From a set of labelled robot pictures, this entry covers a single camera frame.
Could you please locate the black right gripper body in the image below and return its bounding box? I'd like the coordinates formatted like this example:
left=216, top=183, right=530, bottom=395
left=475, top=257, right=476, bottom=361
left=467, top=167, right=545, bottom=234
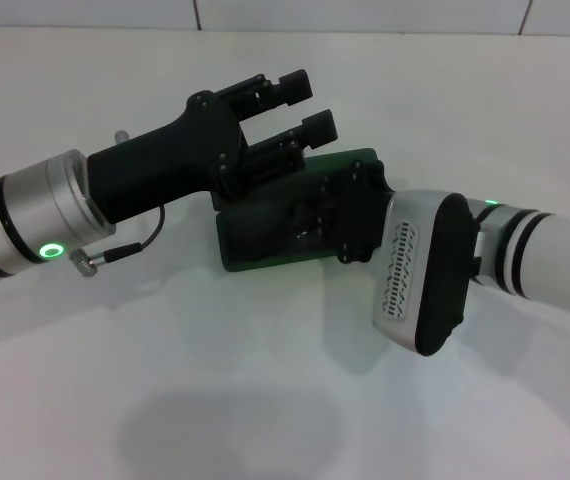
left=324, top=158, right=396, bottom=264

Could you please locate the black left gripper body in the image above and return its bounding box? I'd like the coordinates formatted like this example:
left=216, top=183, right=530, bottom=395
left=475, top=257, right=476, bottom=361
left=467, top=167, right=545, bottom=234
left=87, top=89, right=247, bottom=225

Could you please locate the green glasses case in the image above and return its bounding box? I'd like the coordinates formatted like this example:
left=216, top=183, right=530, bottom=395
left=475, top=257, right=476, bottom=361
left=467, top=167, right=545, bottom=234
left=209, top=147, right=396, bottom=274

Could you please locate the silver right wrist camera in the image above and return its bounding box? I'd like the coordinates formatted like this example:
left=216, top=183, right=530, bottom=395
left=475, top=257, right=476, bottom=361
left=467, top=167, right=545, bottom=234
left=372, top=189, right=477, bottom=357

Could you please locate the black left wrist connector cable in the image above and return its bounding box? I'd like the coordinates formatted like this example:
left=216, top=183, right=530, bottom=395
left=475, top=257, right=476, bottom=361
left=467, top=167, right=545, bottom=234
left=68, top=203, right=167, bottom=277

